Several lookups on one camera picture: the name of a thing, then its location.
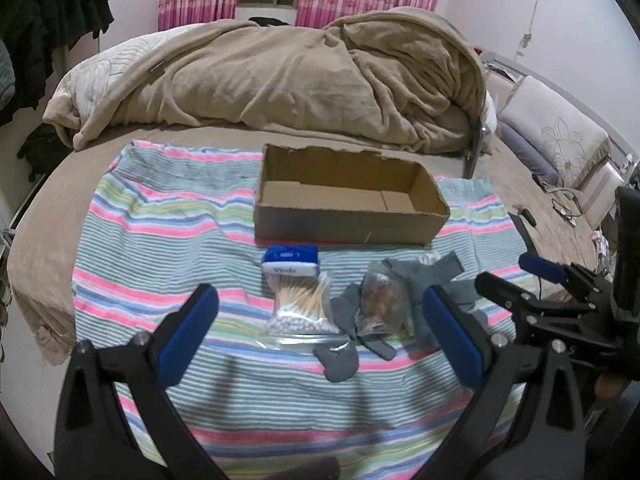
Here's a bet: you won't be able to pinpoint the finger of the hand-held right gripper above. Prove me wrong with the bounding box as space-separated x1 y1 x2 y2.
474 272 552 322
518 252 615 302

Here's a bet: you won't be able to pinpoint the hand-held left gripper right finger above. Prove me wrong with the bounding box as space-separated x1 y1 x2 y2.
415 285 586 480

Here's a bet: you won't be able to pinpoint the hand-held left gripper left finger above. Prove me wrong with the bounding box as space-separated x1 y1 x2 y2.
52 283 236 480

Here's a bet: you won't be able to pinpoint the clear bag of brown snacks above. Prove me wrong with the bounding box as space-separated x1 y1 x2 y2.
357 260 408 336

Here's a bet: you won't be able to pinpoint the bag of cotton swabs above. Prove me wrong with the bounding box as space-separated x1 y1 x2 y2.
265 272 346 346

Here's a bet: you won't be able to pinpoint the blue and white pack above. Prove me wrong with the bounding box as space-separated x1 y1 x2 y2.
261 245 321 278

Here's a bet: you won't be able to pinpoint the cardboard box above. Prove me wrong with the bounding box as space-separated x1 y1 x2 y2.
254 143 451 247

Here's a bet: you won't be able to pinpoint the person's right hand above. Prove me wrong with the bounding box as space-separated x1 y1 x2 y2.
596 376 630 401

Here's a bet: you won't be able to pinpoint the striped pastel cloth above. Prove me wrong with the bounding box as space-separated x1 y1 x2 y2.
72 141 543 480

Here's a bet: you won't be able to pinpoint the grey purple pillow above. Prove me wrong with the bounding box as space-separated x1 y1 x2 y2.
497 121 558 185

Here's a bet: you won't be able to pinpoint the beige flower pillow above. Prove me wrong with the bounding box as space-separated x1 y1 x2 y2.
500 76 612 188

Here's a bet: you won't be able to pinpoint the bed with brown sheet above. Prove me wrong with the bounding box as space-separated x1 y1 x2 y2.
7 122 601 367

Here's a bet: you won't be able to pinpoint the black bag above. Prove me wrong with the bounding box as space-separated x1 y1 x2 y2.
17 122 76 183

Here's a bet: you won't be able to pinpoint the beige blanket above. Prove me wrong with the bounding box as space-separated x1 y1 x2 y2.
42 6 488 153

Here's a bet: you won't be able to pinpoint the dark hanging clothes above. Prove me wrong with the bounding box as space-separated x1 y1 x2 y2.
0 0 116 126

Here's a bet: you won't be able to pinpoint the black cable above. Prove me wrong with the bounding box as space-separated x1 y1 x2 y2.
532 172 583 226

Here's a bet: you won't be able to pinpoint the metal bed frame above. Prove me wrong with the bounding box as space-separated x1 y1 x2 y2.
477 49 640 161

